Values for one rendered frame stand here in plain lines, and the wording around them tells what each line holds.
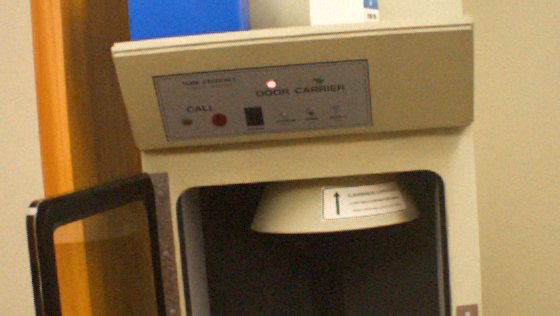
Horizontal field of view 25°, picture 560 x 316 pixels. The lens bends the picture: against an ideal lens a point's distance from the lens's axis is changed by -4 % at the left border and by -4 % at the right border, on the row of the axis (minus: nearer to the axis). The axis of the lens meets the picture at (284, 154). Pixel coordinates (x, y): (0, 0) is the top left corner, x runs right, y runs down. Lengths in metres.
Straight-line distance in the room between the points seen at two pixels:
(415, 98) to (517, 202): 0.53
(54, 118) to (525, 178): 0.72
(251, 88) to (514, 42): 0.59
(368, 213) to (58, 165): 0.31
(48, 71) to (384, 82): 0.31
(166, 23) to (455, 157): 0.31
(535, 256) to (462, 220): 0.46
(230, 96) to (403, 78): 0.16
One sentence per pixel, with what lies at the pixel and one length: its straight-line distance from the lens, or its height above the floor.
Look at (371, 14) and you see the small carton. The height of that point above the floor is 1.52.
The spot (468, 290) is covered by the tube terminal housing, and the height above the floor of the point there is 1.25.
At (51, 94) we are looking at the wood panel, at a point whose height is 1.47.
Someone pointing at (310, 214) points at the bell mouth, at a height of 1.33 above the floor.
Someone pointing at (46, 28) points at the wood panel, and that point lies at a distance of 1.17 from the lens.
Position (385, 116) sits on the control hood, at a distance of 1.19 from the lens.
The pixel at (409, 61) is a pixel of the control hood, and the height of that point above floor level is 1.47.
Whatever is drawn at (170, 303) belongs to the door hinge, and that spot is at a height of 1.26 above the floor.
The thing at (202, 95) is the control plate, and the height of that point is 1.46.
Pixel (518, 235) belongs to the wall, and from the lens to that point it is 1.68.
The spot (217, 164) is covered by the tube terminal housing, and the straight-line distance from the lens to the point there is 1.24.
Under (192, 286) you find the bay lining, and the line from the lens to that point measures 1.28.
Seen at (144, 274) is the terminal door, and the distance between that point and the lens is 1.19.
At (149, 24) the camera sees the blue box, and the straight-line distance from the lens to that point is 1.14.
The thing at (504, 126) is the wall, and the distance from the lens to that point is 1.67.
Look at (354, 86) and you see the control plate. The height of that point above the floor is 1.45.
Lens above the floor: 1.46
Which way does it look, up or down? 3 degrees down
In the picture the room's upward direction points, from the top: 4 degrees counter-clockwise
